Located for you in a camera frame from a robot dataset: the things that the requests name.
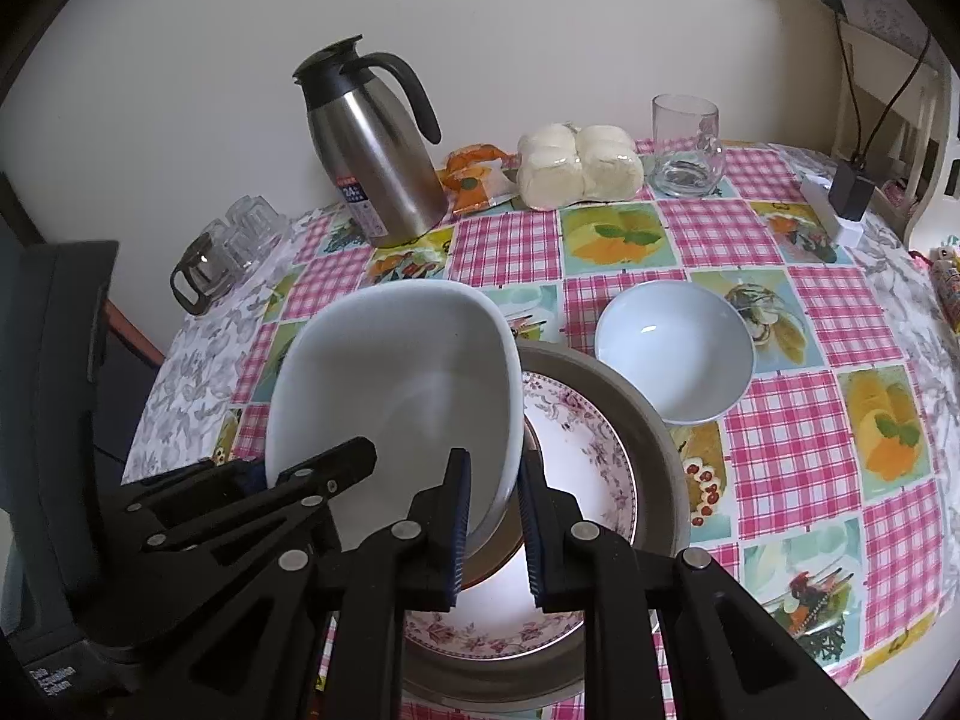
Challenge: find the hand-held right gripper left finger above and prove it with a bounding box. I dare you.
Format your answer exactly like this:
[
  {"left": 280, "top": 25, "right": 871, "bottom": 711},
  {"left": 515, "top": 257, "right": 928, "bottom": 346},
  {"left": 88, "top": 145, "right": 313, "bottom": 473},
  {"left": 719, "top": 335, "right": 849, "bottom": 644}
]
[{"left": 127, "top": 448, "right": 473, "bottom": 720}]

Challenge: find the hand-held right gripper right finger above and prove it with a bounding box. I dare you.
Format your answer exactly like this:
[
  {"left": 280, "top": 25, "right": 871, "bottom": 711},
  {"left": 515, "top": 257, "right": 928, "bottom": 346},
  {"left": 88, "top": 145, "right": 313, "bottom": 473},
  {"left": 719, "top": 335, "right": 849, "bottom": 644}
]
[{"left": 517, "top": 450, "right": 878, "bottom": 720}]

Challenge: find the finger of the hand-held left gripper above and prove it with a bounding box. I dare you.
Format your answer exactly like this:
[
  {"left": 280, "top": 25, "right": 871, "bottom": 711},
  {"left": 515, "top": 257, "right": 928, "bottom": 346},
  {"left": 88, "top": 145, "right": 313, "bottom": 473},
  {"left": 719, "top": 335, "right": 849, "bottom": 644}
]
[
  {"left": 142, "top": 436, "right": 377, "bottom": 552},
  {"left": 120, "top": 461, "right": 271, "bottom": 533}
]

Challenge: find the floral rim plate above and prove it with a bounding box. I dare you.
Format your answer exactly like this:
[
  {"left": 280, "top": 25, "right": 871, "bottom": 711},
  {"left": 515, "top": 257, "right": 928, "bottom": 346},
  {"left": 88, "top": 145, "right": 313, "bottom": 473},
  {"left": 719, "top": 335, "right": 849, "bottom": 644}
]
[{"left": 405, "top": 371, "right": 640, "bottom": 662}]

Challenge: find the white square bowl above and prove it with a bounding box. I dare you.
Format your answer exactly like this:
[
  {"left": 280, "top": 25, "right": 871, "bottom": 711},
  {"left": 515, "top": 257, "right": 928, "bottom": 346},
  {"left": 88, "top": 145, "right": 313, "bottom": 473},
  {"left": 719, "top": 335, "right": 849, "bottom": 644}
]
[{"left": 266, "top": 281, "right": 524, "bottom": 548}]

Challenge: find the pale blue round bowl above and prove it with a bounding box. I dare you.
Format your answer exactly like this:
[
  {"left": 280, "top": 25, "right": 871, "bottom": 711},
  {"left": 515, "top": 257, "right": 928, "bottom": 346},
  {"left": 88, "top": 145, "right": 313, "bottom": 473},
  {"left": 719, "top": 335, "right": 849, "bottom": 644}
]
[{"left": 595, "top": 281, "right": 756, "bottom": 425}]

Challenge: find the dark cabinet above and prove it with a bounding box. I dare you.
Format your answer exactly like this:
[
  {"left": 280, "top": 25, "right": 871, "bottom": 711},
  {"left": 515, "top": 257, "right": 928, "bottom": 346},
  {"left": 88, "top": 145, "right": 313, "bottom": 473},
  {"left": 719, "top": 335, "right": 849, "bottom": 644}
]
[{"left": 94, "top": 330, "right": 162, "bottom": 466}]

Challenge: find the reddish brown furniture edge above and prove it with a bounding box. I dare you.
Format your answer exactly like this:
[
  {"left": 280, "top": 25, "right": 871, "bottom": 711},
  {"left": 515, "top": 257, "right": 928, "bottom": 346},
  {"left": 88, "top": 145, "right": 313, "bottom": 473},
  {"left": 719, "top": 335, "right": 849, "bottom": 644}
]
[{"left": 105, "top": 298, "right": 167, "bottom": 368}]

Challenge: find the glass coffee pot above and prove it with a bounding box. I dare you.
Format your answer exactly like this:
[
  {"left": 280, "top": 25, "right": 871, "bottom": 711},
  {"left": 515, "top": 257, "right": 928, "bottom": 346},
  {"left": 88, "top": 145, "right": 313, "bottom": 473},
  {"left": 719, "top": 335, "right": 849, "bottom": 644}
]
[{"left": 169, "top": 231, "right": 235, "bottom": 316}]

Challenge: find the clear glass tumbler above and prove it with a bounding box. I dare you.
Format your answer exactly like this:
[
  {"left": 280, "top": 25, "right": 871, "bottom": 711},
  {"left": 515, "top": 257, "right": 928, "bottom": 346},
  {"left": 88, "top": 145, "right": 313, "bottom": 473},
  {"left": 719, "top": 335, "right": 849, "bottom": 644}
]
[
  {"left": 196, "top": 217, "right": 252, "bottom": 271},
  {"left": 225, "top": 195, "right": 290, "bottom": 260}
]

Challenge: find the pink checkered fruit tablecloth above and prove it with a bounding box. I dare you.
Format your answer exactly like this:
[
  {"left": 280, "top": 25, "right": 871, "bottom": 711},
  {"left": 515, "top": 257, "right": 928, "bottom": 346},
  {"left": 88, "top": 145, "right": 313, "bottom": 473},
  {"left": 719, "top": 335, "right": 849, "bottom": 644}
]
[{"left": 214, "top": 139, "right": 953, "bottom": 720}]

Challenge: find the stainless steel thermos jug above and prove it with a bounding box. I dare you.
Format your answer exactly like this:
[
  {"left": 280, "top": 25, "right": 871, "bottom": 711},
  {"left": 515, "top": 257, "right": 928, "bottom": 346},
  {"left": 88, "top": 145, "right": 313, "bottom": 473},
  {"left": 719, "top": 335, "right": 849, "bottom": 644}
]
[{"left": 292, "top": 35, "right": 449, "bottom": 248}]

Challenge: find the orange snack packet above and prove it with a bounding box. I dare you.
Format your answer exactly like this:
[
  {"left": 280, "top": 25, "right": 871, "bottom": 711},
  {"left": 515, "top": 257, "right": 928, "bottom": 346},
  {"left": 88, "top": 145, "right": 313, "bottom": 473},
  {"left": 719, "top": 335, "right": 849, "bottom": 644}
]
[{"left": 439, "top": 142, "right": 522, "bottom": 217}]

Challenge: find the bag of white buns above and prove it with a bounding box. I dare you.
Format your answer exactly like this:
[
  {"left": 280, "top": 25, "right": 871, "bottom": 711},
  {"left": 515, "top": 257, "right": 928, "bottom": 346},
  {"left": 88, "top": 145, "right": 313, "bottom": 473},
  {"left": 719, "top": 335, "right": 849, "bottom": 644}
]
[{"left": 516, "top": 124, "right": 646, "bottom": 211}]

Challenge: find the clear glass mug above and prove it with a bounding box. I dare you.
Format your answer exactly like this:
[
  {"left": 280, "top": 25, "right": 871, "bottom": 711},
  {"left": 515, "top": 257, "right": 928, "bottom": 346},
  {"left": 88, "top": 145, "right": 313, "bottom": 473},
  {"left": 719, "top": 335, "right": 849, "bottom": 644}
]
[{"left": 649, "top": 94, "right": 727, "bottom": 200}]

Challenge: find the white power strip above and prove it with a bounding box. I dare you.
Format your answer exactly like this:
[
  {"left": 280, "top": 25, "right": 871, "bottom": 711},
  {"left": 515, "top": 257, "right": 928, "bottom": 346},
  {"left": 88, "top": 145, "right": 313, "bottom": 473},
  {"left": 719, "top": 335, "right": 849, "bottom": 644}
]
[{"left": 799, "top": 176, "right": 863, "bottom": 247}]

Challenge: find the black charger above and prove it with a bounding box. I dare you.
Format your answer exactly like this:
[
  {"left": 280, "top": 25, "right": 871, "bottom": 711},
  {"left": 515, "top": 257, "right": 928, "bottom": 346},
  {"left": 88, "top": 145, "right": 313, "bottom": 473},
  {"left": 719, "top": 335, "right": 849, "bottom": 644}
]
[{"left": 827, "top": 159, "right": 877, "bottom": 222}]

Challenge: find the cream wooden chair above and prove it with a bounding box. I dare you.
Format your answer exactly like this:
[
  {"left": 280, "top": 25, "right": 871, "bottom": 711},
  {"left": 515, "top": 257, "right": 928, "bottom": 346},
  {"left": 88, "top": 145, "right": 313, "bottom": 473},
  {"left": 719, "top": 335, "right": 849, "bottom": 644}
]
[{"left": 829, "top": 15, "right": 960, "bottom": 252}]

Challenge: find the black cable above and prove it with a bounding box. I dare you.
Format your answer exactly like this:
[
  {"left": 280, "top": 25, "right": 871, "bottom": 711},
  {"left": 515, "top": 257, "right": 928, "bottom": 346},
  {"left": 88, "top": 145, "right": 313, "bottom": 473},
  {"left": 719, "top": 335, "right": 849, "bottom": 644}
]
[
  {"left": 861, "top": 34, "right": 937, "bottom": 164},
  {"left": 831, "top": 11, "right": 862, "bottom": 164}
]

